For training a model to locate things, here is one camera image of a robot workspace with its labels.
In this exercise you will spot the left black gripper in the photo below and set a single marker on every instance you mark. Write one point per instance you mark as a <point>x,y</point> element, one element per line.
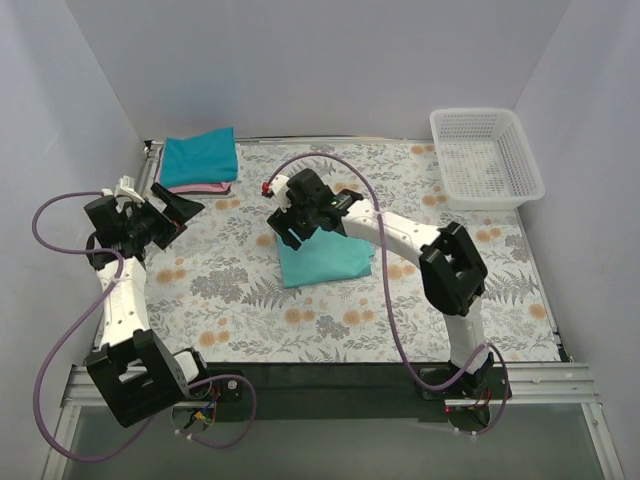
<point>163,225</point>

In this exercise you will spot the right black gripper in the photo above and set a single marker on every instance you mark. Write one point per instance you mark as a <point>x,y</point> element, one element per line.
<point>289,228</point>

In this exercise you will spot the teal green t shirt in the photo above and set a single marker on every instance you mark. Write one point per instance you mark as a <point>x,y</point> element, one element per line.
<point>325,257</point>

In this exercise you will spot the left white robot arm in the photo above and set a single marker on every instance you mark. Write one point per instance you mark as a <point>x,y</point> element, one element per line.
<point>133,370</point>

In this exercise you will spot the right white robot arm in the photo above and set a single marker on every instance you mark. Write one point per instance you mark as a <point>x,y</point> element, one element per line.
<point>452,270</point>

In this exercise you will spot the folded pink t shirt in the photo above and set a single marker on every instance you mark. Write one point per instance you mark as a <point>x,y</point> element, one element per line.
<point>223,188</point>

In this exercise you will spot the floral table mat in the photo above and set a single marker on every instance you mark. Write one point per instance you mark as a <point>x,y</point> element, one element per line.
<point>219,287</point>

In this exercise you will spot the white plastic basket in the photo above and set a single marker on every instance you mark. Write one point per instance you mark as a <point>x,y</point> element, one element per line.
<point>485,159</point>

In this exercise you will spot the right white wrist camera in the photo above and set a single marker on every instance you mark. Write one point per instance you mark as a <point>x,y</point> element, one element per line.
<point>277,189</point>

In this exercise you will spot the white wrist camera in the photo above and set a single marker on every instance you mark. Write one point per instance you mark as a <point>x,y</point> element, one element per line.
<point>124,193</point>
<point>277,189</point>

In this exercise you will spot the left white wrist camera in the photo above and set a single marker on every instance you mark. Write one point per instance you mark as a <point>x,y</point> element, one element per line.
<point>124,193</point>

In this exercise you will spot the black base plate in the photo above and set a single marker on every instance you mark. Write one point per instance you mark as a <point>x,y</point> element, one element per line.
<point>326,391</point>

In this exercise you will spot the aluminium frame rail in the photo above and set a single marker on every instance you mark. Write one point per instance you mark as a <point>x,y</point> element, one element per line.
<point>549,429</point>

